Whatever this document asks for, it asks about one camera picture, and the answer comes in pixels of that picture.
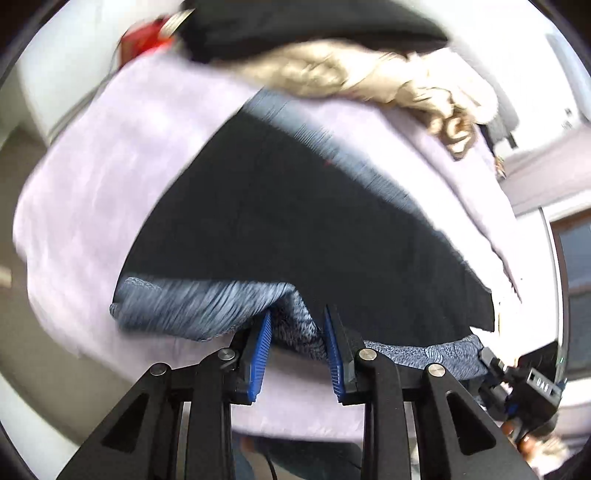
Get lavender embossed blanket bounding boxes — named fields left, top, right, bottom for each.
left=13, top=53, right=523, bottom=440

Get black jacket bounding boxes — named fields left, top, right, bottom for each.
left=177, top=0, right=449, bottom=63

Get red object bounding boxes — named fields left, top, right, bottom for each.
left=119, top=16, right=173, bottom=65

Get black pants with patterned waistband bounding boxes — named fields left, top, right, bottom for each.
left=110, top=91, right=494, bottom=380

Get beige puffer jacket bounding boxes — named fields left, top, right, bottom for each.
left=218, top=40, right=499, bottom=160

